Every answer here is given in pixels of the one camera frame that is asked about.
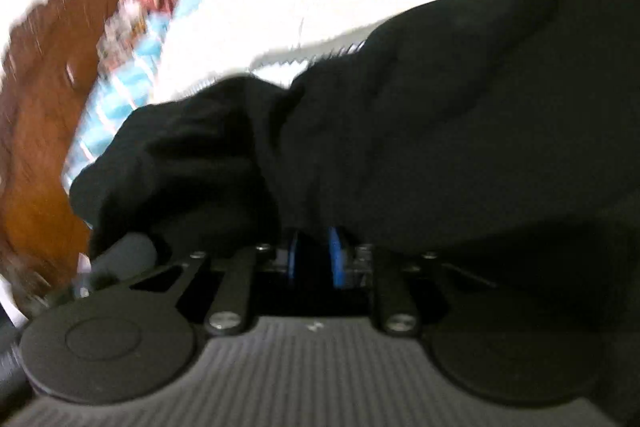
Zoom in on wooden headboard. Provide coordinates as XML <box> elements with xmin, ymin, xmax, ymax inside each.
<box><xmin>0</xmin><ymin>0</ymin><xmax>187</xmax><ymax>313</ymax></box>

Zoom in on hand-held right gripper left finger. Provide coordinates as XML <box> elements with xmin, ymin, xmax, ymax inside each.
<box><xmin>49</xmin><ymin>229</ymin><xmax>302</xmax><ymax>338</ymax></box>

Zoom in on black pants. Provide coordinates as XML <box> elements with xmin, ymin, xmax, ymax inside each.
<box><xmin>67</xmin><ymin>0</ymin><xmax>640</xmax><ymax>313</ymax></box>

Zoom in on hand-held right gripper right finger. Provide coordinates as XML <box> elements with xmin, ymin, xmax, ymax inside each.
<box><xmin>326</xmin><ymin>227</ymin><xmax>502</xmax><ymax>338</ymax></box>

